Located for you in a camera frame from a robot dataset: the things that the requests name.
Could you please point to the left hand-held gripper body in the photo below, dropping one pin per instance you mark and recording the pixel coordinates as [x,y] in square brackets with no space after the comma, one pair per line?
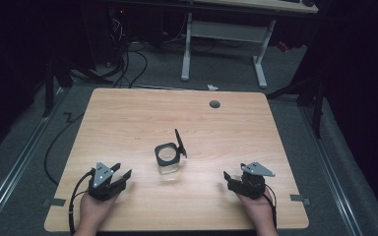
[102,190]

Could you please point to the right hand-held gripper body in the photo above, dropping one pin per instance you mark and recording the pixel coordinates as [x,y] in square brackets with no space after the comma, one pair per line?
[252,185]

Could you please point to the clear jar with black lid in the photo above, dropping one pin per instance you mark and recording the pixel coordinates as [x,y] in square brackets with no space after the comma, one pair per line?
[168,156]

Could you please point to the person's left hand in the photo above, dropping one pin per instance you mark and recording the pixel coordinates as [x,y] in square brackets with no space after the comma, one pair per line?
[93,209]

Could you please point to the person's right hand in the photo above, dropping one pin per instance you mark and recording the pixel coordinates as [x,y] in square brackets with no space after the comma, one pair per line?
[257,209]

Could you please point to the grey tape strip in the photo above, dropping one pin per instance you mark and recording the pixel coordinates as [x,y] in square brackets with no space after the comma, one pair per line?
[299,198]
[56,202]

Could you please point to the black table grommet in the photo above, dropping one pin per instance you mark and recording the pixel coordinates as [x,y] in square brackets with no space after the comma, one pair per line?
[214,104]

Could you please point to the crumpled white paper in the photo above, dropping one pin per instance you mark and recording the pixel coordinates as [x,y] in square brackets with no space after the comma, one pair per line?
[212,87]

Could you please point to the black metal stand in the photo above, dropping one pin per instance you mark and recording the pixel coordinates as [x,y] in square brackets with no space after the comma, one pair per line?
[311,95]
[50,85]

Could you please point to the metal floor rail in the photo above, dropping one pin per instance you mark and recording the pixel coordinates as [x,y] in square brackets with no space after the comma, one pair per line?
[331,177]
[16,170]

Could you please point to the white desk with metal frame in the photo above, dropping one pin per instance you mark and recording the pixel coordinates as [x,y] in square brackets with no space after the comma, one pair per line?
[229,31]

